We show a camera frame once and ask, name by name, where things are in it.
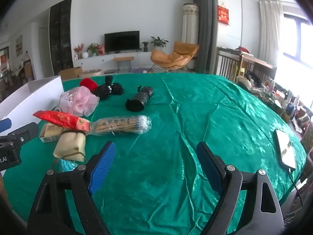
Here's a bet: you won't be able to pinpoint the white television cabinet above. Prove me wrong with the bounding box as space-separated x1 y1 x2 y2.
73 51 157 72

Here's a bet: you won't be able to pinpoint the large green potted plant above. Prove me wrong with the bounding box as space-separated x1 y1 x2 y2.
150 36 169 48

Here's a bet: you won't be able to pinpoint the red foil packet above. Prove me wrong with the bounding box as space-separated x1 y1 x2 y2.
32 111 91 133

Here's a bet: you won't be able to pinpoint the clear cotton swab pack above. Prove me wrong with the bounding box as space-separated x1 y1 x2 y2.
89 115 152 136

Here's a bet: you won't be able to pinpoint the dark glass cabinet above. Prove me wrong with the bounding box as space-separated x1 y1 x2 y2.
49 0 74 76

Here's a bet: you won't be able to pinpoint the brown cardboard box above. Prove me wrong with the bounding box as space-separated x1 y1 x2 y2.
58 67 83 80

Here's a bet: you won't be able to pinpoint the window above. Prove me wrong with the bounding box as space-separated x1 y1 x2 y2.
282 15 313 63

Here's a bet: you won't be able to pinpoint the cream cloth bundle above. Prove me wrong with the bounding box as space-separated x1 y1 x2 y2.
53 130 86 162

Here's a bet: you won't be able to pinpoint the white curtain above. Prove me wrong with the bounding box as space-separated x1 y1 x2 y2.
259 0 284 66

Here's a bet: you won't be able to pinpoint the black trash bag roll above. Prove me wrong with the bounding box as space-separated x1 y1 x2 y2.
125 85 155 112

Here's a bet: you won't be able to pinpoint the pink mesh bath pouf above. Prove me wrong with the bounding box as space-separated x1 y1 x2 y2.
58 87 100 117

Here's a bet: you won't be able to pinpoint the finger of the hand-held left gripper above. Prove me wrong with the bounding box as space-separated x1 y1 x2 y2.
0 118 12 131
0 122 40 143

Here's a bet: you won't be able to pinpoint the white cardboard box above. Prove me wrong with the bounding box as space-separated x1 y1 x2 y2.
0 76 63 128

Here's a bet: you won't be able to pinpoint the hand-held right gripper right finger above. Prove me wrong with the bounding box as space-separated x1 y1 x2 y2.
196 141 285 235

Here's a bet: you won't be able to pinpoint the grey curtain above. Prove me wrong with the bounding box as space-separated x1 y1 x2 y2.
193 0 218 74

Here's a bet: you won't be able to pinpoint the red wall hanging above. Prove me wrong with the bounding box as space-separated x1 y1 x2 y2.
218 5 229 25

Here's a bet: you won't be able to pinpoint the red flowers in vase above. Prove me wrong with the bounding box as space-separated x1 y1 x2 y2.
73 43 85 60

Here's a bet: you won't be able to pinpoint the black hair scrunchies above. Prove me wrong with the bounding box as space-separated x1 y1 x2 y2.
94 84 112 100

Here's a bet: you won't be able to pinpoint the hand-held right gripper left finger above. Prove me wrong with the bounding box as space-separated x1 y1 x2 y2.
26 141 117 235

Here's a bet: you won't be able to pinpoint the pile of cluttered household goods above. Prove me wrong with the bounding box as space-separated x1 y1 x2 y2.
236 73 313 133

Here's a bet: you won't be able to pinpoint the teal cloth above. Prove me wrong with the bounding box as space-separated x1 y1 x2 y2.
57 159 79 173

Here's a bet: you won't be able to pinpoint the smartphone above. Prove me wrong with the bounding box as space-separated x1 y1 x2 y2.
274 129 297 170

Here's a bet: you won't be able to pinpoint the wooden side table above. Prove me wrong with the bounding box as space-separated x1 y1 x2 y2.
113 56 135 72

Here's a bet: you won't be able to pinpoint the black mesh bath pouf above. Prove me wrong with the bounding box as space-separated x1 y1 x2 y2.
111 83 124 95

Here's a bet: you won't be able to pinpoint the covered standing air conditioner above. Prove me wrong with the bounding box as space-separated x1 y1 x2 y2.
182 3 199 45

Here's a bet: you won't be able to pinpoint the flat screen television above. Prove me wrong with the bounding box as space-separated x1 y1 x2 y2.
104 31 140 52

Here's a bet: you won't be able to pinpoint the green satin tablecloth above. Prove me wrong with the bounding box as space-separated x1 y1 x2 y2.
4 72 307 235

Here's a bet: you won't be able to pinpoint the red mesh bath pouf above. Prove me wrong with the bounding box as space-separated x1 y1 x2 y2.
79 78 98 94

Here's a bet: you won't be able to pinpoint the beige round tray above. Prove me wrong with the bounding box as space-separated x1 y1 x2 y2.
79 70 102 78

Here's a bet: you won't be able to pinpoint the green plant with red blooms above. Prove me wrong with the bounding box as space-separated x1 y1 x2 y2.
87 43 99 57

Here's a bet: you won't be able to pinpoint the orange lounge chair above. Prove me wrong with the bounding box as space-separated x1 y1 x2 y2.
150 41 199 73

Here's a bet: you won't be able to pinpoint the wooden railed bench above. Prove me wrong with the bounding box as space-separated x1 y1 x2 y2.
216 47 277 84

